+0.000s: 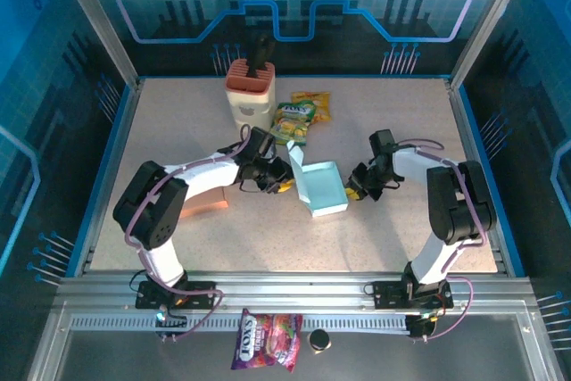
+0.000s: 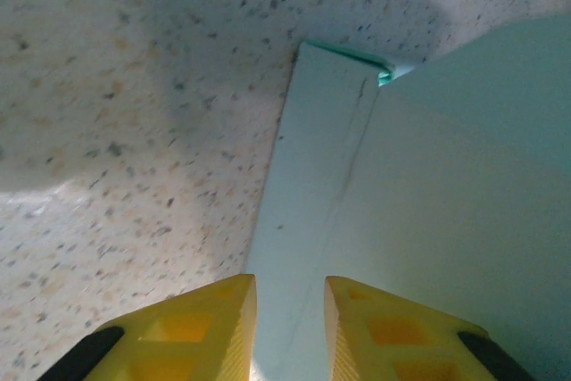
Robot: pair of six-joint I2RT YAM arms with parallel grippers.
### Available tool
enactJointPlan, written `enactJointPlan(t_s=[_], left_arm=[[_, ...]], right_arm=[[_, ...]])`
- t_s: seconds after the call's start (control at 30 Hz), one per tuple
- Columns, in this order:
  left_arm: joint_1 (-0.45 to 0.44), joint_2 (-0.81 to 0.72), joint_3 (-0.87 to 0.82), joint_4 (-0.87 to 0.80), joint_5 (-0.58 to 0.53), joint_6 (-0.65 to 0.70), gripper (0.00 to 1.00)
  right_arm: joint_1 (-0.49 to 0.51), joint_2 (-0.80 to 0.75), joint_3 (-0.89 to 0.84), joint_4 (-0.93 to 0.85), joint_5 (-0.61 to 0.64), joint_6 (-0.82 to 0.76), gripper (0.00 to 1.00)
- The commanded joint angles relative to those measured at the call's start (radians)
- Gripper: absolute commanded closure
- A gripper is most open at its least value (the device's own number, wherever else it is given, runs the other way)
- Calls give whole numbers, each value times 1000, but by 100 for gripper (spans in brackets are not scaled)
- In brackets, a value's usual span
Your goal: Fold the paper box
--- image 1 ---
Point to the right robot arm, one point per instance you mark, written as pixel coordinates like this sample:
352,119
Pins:
459,207

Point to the pink paper box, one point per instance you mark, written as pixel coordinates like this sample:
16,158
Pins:
205,202

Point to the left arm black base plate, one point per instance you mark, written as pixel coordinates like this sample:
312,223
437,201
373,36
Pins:
151,298

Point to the grey metal shelf panel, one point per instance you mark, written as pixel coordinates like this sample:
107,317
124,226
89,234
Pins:
401,358

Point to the purple berries candy bag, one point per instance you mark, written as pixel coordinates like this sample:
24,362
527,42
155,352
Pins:
263,341

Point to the black round cap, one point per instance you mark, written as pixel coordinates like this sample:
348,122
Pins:
319,340

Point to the light blue paper box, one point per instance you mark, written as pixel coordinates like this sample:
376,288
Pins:
323,189

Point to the yellow candy bag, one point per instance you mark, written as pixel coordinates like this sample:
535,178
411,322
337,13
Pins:
316,106

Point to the cream knife block pink top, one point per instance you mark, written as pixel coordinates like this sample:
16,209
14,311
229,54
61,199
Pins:
250,100

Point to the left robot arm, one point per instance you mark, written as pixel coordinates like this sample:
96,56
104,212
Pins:
147,207

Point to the black electronics module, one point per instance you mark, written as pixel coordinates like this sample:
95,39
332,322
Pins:
174,319
419,327

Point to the aluminium side rail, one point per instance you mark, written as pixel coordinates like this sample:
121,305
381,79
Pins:
465,131
123,131

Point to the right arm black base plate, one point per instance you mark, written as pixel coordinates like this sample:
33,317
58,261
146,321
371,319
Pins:
388,294

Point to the green candy bag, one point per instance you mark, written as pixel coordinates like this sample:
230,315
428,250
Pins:
292,124

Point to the aluminium front rail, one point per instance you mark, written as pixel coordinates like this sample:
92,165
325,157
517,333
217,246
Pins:
290,292

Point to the aluminium frame post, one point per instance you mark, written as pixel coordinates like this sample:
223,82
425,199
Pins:
490,19
96,19

